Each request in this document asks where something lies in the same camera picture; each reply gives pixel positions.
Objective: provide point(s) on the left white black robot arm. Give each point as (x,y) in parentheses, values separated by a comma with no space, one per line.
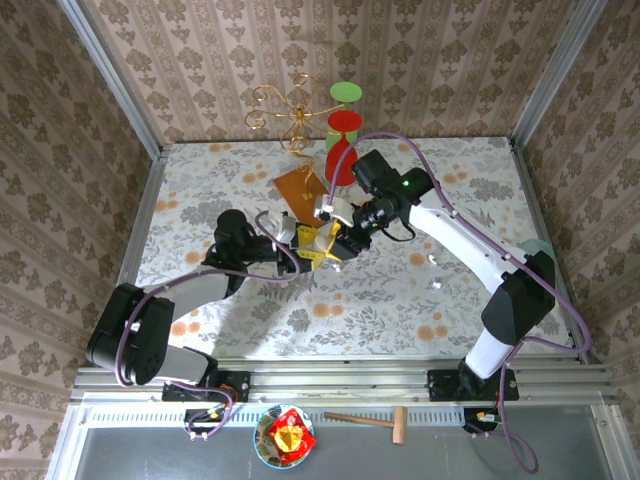
(205,290)

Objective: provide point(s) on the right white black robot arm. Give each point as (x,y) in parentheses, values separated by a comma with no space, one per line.
(465,245)

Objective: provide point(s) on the red plastic goblet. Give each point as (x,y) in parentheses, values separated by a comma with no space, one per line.
(345,120)

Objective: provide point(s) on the green plastic goblet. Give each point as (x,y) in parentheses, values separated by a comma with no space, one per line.
(346,91)

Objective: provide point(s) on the teal translucent cup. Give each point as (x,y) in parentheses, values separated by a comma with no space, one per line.
(537,246)

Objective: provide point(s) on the red yellow foil packet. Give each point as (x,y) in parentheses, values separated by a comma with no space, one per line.
(290,435)

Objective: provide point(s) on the yellow power connector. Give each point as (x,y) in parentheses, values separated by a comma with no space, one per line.
(484,417)
(215,413)

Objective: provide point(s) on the small wooden mallet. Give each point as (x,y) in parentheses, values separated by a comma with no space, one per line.
(397,425)

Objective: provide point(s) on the patterned ceramic bowl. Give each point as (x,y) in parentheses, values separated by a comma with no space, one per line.
(260,440)

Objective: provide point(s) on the aluminium side rail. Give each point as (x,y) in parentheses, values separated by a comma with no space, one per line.
(142,225)
(531,190)

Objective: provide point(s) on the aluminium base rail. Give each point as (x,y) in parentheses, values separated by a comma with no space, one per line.
(340,380)

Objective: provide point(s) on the aluminium frame post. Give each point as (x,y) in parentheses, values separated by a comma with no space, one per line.
(112,80)
(554,75)

